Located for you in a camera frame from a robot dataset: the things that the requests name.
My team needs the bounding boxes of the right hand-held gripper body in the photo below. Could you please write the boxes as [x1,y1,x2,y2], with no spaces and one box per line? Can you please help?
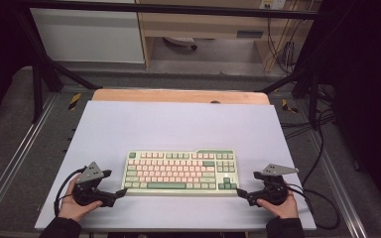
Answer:
[247,163,300,206]

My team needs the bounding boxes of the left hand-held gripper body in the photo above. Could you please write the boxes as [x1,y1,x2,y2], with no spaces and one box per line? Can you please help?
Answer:
[72,161,117,208]

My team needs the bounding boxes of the green and cream keyboard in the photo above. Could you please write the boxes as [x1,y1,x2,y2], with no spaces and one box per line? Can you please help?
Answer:
[121,148,241,196]

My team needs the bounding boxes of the person's right hand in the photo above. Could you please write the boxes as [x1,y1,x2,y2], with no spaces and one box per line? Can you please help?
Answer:
[257,190,300,220]

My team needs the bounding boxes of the person's left hand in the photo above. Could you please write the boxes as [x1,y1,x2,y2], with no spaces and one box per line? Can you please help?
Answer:
[58,173,103,223]

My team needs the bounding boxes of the yellow and black tape strip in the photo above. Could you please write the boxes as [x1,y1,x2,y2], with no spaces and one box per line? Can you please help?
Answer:
[67,92,82,111]
[281,98,299,114]

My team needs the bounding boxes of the wooden table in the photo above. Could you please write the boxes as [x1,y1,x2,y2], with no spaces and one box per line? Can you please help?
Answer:
[91,88,272,106]

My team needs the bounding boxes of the black curtain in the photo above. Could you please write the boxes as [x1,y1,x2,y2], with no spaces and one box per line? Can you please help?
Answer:
[0,0,31,133]
[320,0,381,226]

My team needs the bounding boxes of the white cabinet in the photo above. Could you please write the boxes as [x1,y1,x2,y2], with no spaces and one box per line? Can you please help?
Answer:
[29,0,146,64]

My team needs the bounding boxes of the white chair base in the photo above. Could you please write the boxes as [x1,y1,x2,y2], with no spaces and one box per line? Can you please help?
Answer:
[163,36,198,52]

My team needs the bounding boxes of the light wooden desk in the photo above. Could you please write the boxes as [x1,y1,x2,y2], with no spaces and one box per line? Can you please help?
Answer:
[135,0,321,72]

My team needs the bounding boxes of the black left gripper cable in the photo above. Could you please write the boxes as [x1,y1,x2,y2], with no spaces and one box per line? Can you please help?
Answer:
[53,167,87,217]

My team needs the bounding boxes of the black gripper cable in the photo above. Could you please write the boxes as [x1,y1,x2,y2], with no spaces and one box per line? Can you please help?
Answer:
[53,167,87,217]
[287,183,340,231]

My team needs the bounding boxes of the aluminium rail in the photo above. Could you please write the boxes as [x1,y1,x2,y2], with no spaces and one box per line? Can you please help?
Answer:
[0,93,59,226]
[306,132,369,238]

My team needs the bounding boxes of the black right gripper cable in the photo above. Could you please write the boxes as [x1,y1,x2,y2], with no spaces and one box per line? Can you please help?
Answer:
[287,183,340,231]

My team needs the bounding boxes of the black floor cables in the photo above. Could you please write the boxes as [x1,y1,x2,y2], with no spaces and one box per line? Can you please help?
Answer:
[279,108,335,186]

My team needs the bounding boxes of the bundle of hanging cables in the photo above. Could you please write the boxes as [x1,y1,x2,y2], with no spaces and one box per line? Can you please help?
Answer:
[266,16,300,74]

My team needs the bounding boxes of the wall power socket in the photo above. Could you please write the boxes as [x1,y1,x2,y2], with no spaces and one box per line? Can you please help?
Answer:
[259,0,287,10]

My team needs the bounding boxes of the black metal frame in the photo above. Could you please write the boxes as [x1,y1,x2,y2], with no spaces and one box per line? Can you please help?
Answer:
[13,0,331,131]

